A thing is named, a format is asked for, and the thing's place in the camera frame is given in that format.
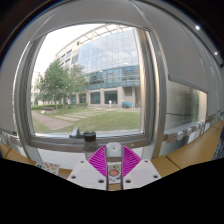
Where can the wall rail with white knobs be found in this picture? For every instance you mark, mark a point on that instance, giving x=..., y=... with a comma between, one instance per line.
x=8, y=139
x=181, y=134

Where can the clear water bottle black cap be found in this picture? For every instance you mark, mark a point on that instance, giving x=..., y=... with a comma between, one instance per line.
x=90, y=146

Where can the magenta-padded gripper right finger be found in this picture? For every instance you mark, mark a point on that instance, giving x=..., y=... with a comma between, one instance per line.
x=143, y=174

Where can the grey window frame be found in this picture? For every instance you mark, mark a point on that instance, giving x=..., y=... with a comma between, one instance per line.
x=153, y=100

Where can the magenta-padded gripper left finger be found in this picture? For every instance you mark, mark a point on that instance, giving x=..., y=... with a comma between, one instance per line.
x=85, y=175

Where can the small white charger block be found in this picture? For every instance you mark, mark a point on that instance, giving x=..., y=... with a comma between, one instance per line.
x=114, y=150

